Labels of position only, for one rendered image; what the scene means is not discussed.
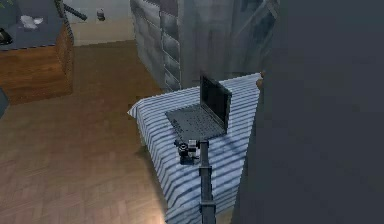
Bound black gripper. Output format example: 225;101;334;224
173;139;200;166

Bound dark grey laptop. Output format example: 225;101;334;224
164;74;233;144

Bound blue white striped bed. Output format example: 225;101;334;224
127;72;263;224

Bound grey chest of drawers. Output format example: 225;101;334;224
129;0;184;92

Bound brown wooden desk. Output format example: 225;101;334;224
0;0;75;106

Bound white crumpled cloth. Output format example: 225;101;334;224
19;14;45;31

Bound black round object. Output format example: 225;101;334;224
0;27;14;46

